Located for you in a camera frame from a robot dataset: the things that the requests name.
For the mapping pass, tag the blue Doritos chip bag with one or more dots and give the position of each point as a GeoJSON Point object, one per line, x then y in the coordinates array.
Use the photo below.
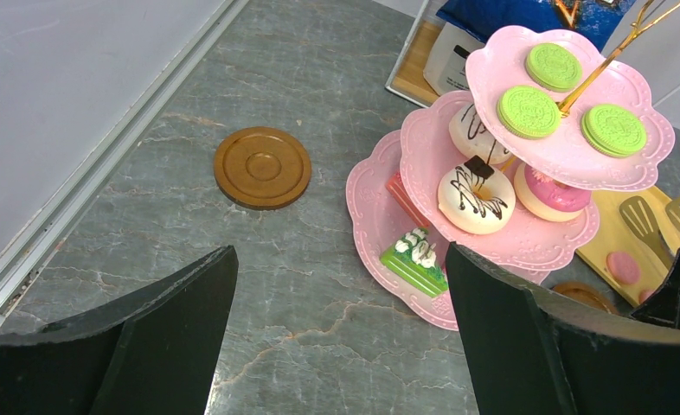
{"type": "Point", "coordinates": [594, 19]}

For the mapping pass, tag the green sandwich cookie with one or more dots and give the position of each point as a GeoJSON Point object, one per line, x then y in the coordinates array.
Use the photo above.
{"type": "Point", "coordinates": [553, 67]}
{"type": "Point", "coordinates": [613, 131]}
{"type": "Point", "coordinates": [528, 112]}

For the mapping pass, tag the white wire wooden shelf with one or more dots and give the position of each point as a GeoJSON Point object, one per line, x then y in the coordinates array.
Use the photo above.
{"type": "Point", "coordinates": [406, 79]}

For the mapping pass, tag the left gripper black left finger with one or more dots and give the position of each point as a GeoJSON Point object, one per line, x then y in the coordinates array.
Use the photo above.
{"type": "Point", "coordinates": [152, 351]}

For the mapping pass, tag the yellow serving tray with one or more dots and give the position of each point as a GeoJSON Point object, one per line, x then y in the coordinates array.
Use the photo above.
{"type": "Point", "coordinates": [613, 236]}

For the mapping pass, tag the pink sandwich cookie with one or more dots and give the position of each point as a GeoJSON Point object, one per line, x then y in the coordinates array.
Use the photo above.
{"type": "Point", "coordinates": [623, 267]}
{"type": "Point", "coordinates": [644, 295]}

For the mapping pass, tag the pink sandwich cookie middle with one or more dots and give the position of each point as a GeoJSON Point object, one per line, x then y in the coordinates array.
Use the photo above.
{"type": "Point", "coordinates": [644, 295]}

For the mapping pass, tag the white striped donut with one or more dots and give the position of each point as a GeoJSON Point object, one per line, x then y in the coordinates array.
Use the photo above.
{"type": "Point", "coordinates": [471, 137]}

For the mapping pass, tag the pink sandwich cookie far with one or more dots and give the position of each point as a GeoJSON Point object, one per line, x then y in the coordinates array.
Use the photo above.
{"type": "Point", "coordinates": [623, 267]}

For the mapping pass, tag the grey ceramic mug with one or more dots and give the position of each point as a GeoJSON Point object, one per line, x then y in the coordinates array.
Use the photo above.
{"type": "Point", "coordinates": [445, 67]}

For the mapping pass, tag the chocolate white donut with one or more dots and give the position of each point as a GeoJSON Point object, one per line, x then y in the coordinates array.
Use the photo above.
{"type": "Point", "coordinates": [476, 197]}

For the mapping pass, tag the red strawberry cake slice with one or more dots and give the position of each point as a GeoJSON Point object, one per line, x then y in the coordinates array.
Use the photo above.
{"type": "Point", "coordinates": [397, 190]}

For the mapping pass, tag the green cake slice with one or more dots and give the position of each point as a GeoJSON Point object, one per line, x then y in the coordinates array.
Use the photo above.
{"type": "Point", "coordinates": [414, 259]}

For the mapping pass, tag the pink three-tier cake stand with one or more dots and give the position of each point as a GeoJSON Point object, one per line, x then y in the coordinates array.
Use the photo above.
{"type": "Point", "coordinates": [538, 160]}

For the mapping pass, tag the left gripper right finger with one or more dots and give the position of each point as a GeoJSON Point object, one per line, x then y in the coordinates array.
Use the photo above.
{"type": "Point", "coordinates": [531, 350]}

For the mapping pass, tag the pink frosted donut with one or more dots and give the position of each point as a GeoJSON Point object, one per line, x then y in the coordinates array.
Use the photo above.
{"type": "Point", "coordinates": [547, 198]}

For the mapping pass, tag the brown round coaster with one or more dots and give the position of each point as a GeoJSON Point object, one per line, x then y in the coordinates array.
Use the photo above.
{"type": "Point", "coordinates": [586, 294]}
{"type": "Point", "coordinates": [262, 168]}

